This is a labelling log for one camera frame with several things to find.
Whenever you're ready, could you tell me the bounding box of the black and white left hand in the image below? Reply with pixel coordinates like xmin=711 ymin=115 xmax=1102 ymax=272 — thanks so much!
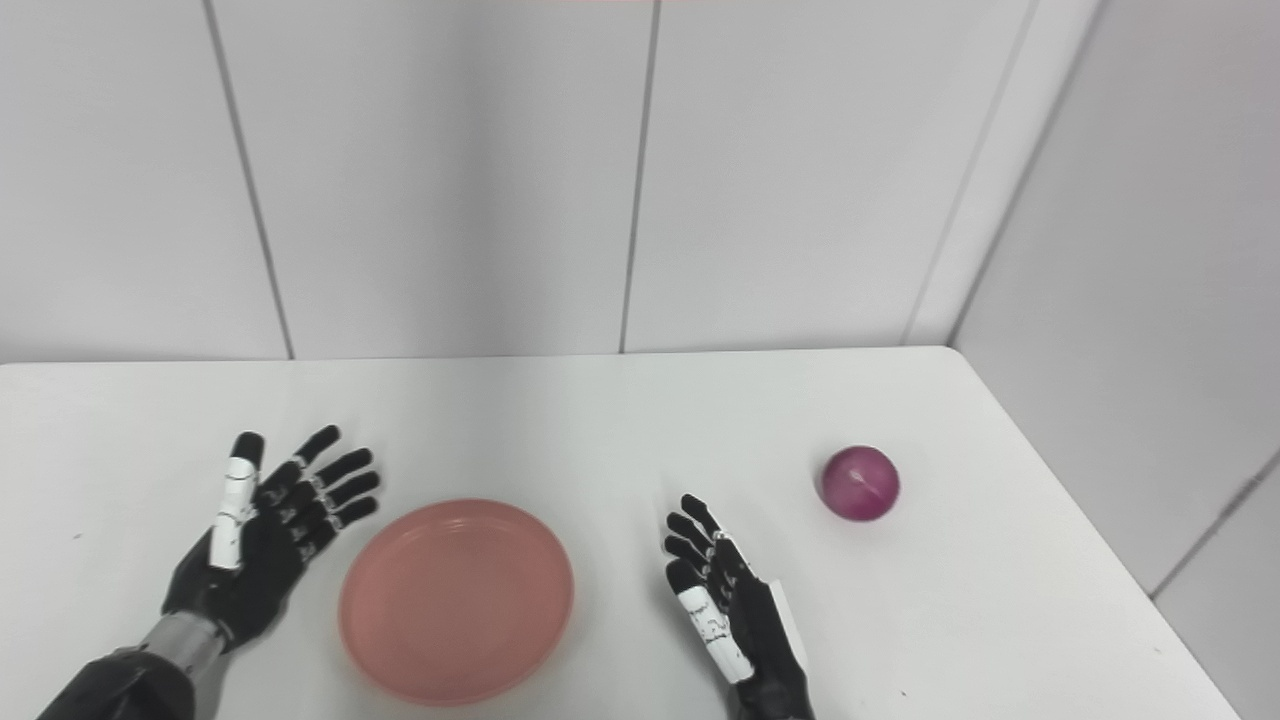
xmin=162 ymin=425 xmax=382 ymax=652

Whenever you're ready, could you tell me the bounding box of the black and white right hand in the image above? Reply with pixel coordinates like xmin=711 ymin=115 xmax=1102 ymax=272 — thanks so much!
xmin=664 ymin=493 xmax=817 ymax=720

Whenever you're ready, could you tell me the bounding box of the purple red onion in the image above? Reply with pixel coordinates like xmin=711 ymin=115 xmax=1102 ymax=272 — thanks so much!
xmin=820 ymin=445 xmax=902 ymax=523

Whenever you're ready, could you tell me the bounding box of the pink plate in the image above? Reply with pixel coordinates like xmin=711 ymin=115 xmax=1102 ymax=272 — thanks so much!
xmin=338 ymin=499 xmax=576 ymax=707

